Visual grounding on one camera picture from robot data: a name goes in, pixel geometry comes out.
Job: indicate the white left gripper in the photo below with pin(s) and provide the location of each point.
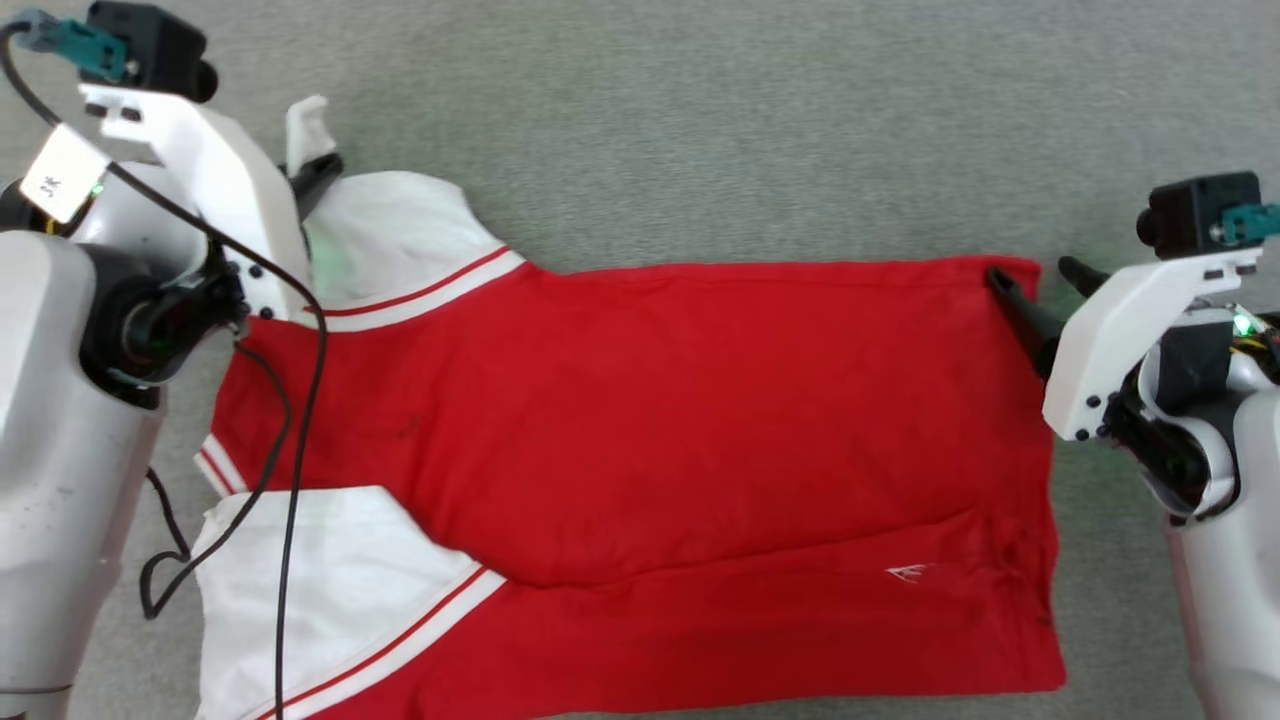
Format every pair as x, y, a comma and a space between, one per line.
240, 190

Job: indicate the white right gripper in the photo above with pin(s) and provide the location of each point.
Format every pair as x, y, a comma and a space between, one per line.
1110, 340

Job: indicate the red white basketball jersey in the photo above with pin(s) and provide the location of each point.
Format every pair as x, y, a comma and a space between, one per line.
650, 420

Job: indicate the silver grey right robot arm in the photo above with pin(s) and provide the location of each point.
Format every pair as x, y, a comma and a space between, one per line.
1235, 560

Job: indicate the right wrist teal connector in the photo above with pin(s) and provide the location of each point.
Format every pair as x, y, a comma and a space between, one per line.
1255, 222

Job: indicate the wrist teal connector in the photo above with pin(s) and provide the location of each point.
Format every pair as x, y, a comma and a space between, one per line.
85, 45
1255, 222

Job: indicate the white paper label tag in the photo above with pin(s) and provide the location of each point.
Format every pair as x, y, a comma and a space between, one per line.
62, 175

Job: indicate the left wrist teal connector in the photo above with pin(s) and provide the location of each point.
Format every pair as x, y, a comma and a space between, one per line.
85, 45

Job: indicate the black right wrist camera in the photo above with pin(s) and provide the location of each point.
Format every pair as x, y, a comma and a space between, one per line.
1185, 215

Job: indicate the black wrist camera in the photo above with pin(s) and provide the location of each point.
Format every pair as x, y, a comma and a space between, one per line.
150, 45
1185, 215

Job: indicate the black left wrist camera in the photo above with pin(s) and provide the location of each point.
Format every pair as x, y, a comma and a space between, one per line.
150, 45

